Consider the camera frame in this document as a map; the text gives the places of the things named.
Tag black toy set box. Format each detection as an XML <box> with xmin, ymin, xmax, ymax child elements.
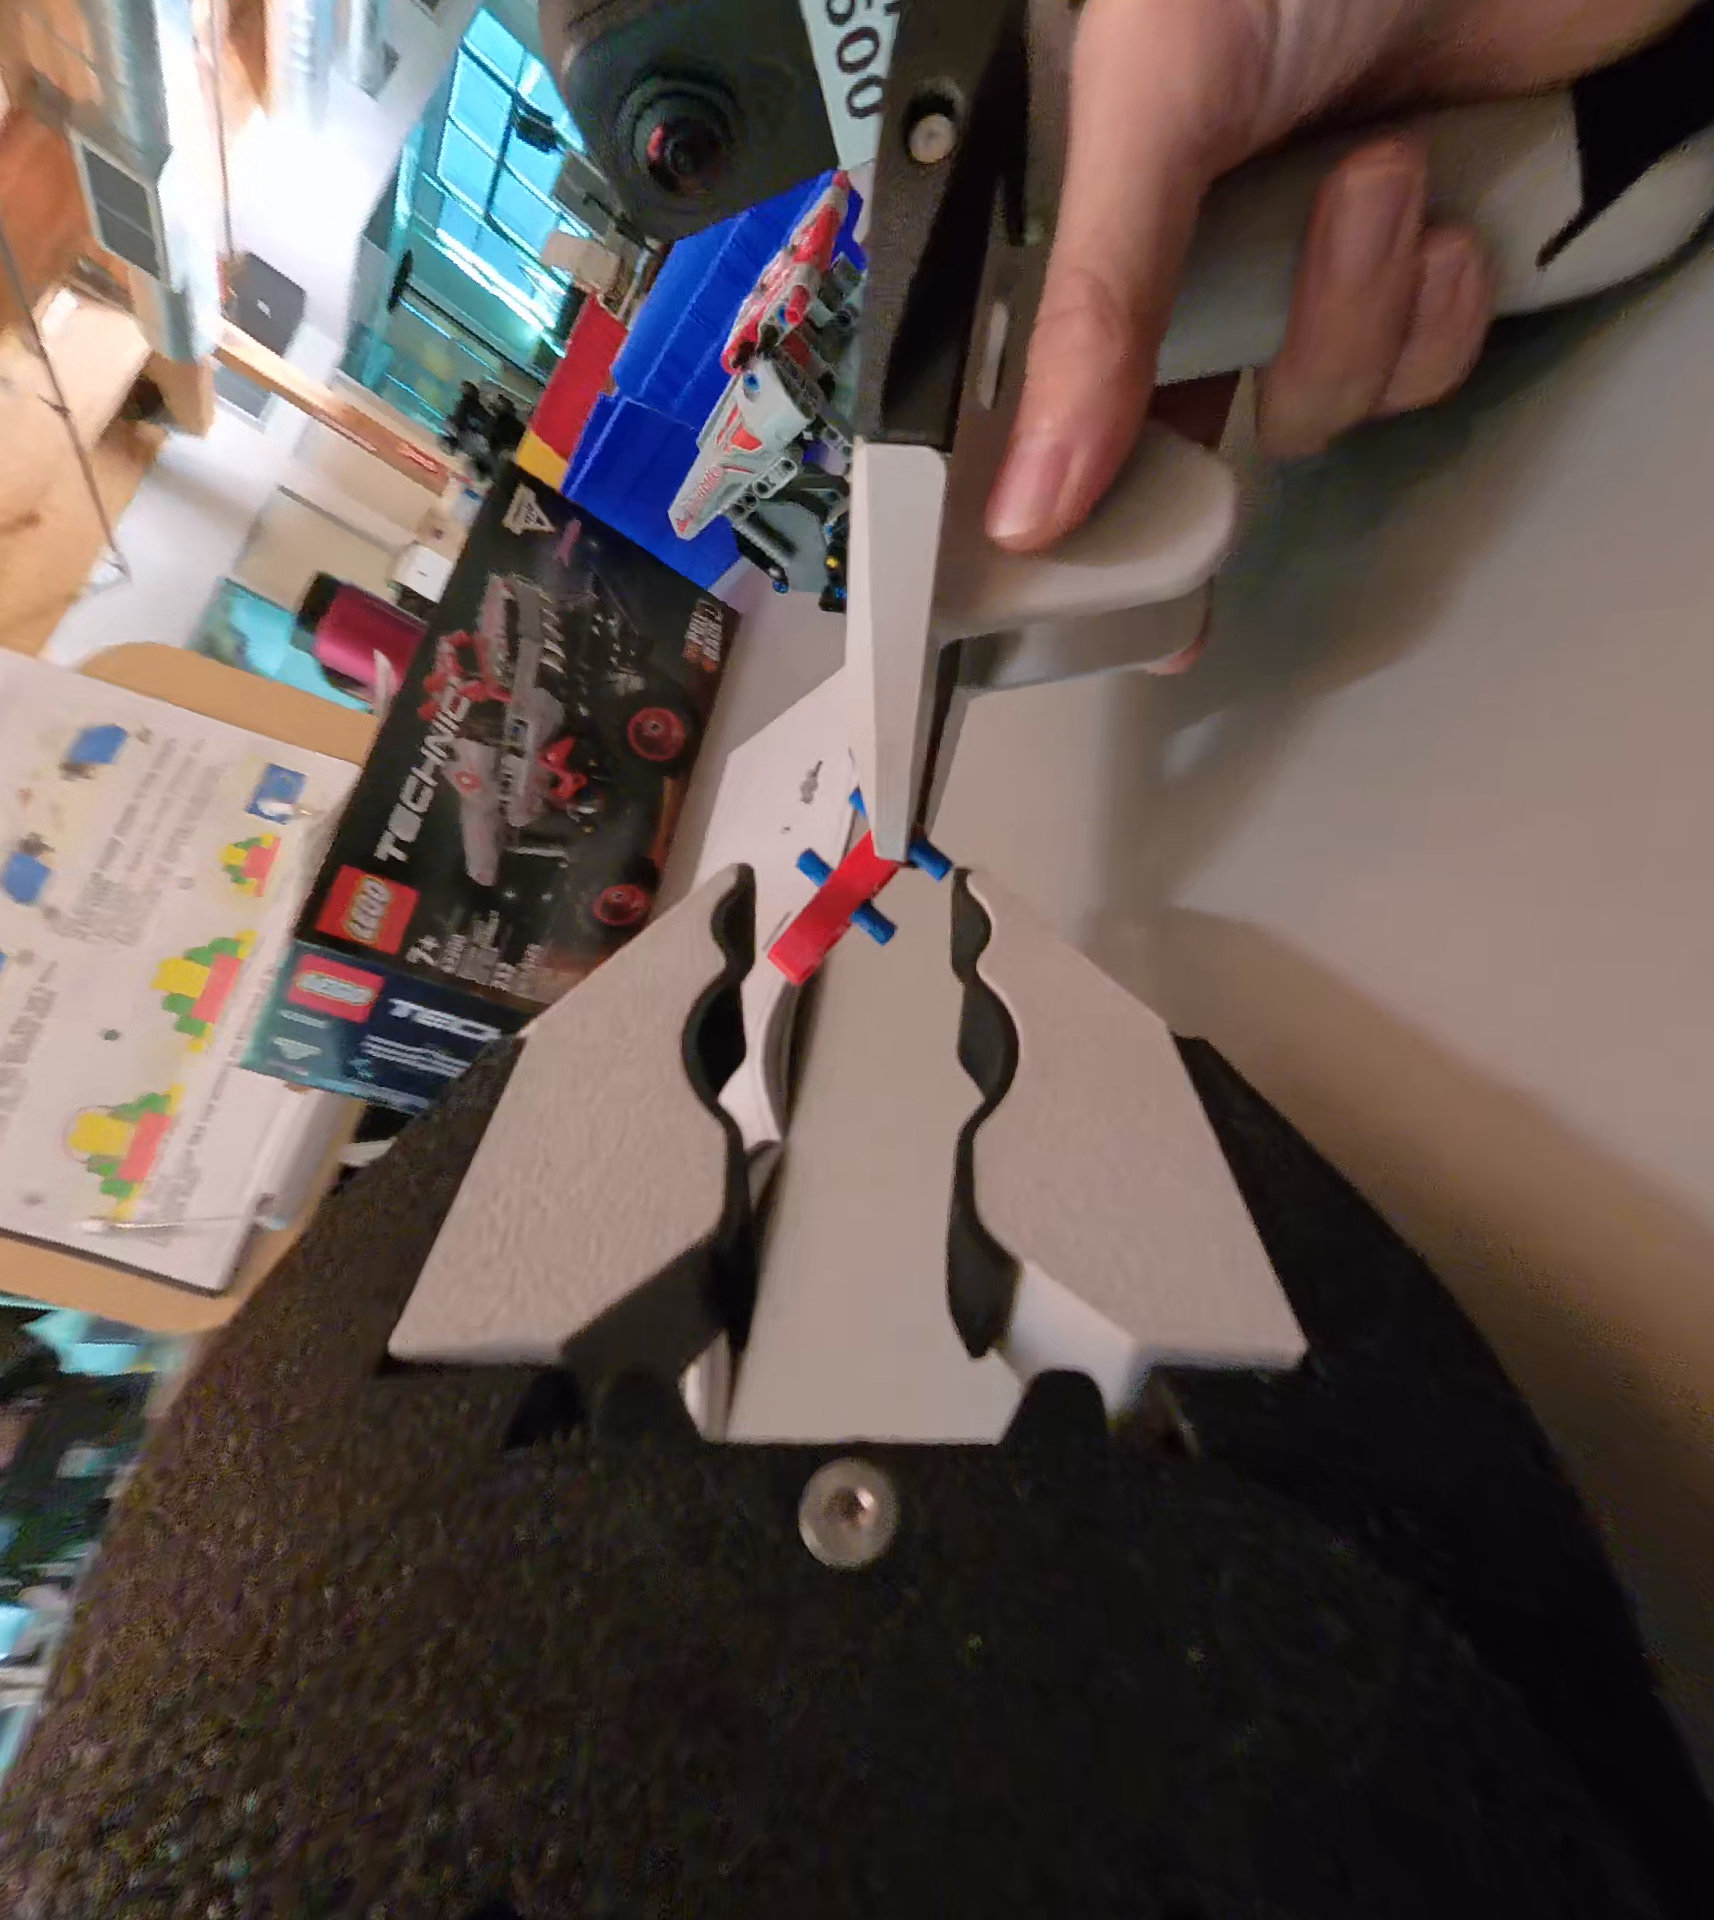
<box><xmin>237</xmin><ymin>463</ymin><xmax>741</xmax><ymax>1122</ymax></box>

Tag maroon bottle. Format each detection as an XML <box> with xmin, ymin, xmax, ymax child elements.
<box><xmin>298</xmin><ymin>573</ymin><xmax>423</xmax><ymax>709</ymax></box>

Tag grey red toy brick vehicle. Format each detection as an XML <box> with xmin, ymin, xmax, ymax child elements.
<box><xmin>664</xmin><ymin>168</ymin><xmax>872</xmax><ymax>609</ymax></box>

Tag grey desk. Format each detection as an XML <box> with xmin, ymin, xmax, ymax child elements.
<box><xmin>706</xmin><ymin>149</ymin><xmax>1714</xmax><ymax>1920</ymax></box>

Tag red toy beam blue pins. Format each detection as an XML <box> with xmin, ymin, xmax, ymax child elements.
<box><xmin>763</xmin><ymin>832</ymin><xmax>952</xmax><ymax>992</ymax></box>

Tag instruction poster on board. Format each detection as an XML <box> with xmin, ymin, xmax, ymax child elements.
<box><xmin>0</xmin><ymin>641</ymin><xmax>385</xmax><ymax>1337</ymax></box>

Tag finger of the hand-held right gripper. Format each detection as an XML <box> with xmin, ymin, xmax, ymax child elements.
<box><xmin>846</xmin><ymin>442</ymin><xmax>950</xmax><ymax>863</ymax></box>

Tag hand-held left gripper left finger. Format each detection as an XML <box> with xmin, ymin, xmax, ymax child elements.
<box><xmin>387</xmin><ymin>863</ymin><xmax>757</xmax><ymax>1368</ymax></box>

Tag red storage bin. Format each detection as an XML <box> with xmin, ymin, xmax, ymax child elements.
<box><xmin>542</xmin><ymin>291</ymin><xmax>638</xmax><ymax>452</ymax></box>

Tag printed brick picture sheet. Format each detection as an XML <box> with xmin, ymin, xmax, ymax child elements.
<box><xmin>0</xmin><ymin>618</ymin><xmax>368</xmax><ymax>1295</ymax></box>

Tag person's right hand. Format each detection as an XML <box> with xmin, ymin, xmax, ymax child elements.
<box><xmin>982</xmin><ymin>0</ymin><xmax>1700</xmax><ymax>549</ymax></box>

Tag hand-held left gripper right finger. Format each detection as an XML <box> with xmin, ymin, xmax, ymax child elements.
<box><xmin>950</xmin><ymin>868</ymin><xmax>1310</xmax><ymax>1372</ymax></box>

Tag blue storage bin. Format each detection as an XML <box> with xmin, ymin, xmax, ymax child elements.
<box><xmin>559</xmin><ymin>392</ymin><xmax>757</xmax><ymax>589</ymax></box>
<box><xmin>614</xmin><ymin>202</ymin><xmax>865</xmax><ymax>430</ymax></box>

